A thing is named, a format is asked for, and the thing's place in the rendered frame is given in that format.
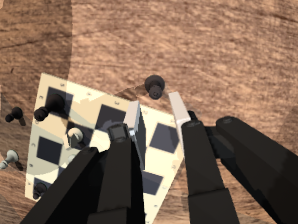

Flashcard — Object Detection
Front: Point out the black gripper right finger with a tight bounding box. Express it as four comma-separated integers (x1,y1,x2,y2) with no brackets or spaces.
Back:
168,91,298,224

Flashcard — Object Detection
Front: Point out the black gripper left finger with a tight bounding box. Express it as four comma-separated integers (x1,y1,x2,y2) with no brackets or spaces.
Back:
20,100,146,224

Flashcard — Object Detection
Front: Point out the black and cream chessboard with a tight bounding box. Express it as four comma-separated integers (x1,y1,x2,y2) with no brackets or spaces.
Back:
25,72,183,224

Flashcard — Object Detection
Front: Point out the white pawn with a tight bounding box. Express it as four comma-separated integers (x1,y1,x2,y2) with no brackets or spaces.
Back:
68,155,76,163

